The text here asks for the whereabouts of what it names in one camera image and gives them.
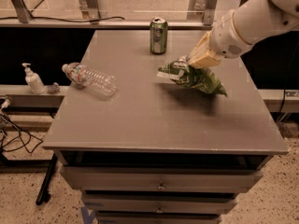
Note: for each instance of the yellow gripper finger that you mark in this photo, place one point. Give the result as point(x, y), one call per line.
point(204, 58)
point(203, 46)

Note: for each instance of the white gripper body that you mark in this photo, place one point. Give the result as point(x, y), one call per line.
point(224, 38)

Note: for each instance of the green jalapeno chip bag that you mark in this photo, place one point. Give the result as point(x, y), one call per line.
point(202, 79)

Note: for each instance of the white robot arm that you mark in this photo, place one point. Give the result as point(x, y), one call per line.
point(237, 31)

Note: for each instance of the clear plastic water bottle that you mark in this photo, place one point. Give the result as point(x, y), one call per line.
point(87, 77)

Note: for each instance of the white pump sanitizer bottle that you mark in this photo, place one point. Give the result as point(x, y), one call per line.
point(33, 80)

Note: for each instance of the green soda can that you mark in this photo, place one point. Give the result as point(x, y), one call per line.
point(158, 35)

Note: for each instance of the grey drawer cabinet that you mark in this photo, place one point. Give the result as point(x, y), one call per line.
point(152, 123)

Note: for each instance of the small crumpled wrapper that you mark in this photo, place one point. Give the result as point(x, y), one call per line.
point(54, 88)

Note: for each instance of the top grey drawer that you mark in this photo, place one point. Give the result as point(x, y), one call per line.
point(163, 180)

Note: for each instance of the grey drawer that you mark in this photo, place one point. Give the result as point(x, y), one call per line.
point(155, 220)
point(159, 204)
point(163, 180)

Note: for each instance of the black metal leg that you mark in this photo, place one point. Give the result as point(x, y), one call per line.
point(44, 195)

